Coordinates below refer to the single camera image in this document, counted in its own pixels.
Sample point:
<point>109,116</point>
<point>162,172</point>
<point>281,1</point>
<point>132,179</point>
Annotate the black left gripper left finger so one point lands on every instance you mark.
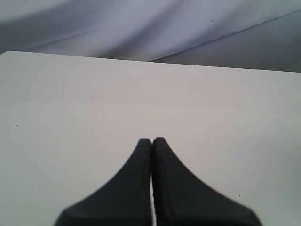
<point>124,200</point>

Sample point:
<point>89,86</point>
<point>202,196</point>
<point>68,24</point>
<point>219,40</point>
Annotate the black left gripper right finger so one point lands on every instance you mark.
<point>181,199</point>

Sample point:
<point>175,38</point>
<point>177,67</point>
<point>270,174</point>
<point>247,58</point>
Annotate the white backdrop cloth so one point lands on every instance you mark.
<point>256,34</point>

